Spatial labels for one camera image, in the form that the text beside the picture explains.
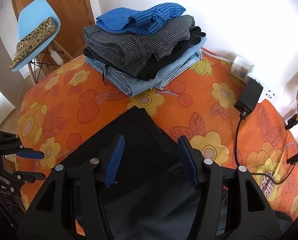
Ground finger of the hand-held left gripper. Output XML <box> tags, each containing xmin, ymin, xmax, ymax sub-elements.
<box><xmin>0</xmin><ymin>130</ymin><xmax>45</xmax><ymax>160</ymax></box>
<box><xmin>10</xmin><ymin>171</ymin><xmax>46</xmax><ymax>183</ymax></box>

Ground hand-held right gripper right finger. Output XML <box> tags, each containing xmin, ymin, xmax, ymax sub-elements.
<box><xmin>177</xmin><ymin>135</ymin><xmax>282</xmax><ymax>240</ymax></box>

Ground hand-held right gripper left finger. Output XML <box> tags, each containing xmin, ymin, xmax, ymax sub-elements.
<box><xmin>17</xmin><ymin>134</ymin><xmax>126</xmax><ymax>240</ymax></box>

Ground black pants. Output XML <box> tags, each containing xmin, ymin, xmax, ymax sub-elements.
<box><xmin>64</xmin><ymin>106</ymin><xmax>237</xmax><ymax>240</ymax></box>

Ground orange floral blanket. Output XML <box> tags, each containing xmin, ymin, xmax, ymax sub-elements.
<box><xmin>15</xmin><ymin>46</ymin><xmax>298</xmax><ymax>228</ymax></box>

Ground light blue folded jeans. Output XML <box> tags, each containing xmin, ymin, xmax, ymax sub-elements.
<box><xmin>85</xmin><ymin>36</ymin><xmax>207</xmax><ymax>97</ymax></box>

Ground black power adapter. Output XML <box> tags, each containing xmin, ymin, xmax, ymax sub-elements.
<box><xmin>234</xmin><ymin>78</ymin><xmax>264</xmax><ymax>112</ymax></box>

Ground white power strip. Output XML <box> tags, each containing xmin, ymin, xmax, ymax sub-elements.
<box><xmin>231</xmin><ymin>56</ymin><xmax>283</xmax><ymax>103</ymax></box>

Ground leopard print cushion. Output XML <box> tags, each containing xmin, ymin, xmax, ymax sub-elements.
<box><xmin>9</xmin><ymin>17</ymin><xmax>57</xmax><ymax>70</ymax></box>

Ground grey houndstooth folded garment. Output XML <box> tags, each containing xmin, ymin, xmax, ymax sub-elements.
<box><xmin>83</xmin><ymin>15</ymin><xmax>196</xmax><ymax>67</ymax></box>

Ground black folded garment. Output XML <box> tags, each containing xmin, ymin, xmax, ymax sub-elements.
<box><xmin>83</xmin><ymin>26</ymin><xmax>207</xmax><ymax>85</ymax></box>

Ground light blue chair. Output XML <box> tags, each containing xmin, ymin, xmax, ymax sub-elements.
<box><xmin>9</xmin><ymin>0</ymin><xmax>74</xmax><ymax>85</ymax></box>

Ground blue striped folded garment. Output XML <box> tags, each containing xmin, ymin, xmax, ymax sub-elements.
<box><xmin>96</xmin><ymin>2</ymin><xmax>186</xmax><ymax>36</ymax></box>

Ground wooden door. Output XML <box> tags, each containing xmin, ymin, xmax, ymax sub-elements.
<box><xmin>9</xmin><ymin>0</ymin><xmax>96</xmax><ymax>63</ymax></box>

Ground black cable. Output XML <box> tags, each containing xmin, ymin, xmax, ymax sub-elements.
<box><xmin>233</xmin><ymin>109</ymin><xmax>298</xmax><ymax>215</ymax></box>

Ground white power cord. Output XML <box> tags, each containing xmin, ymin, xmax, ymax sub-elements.
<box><xmin>201</xmin><ymin>49</ymin><xmax>237</xmax><ymax>64</ymax></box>

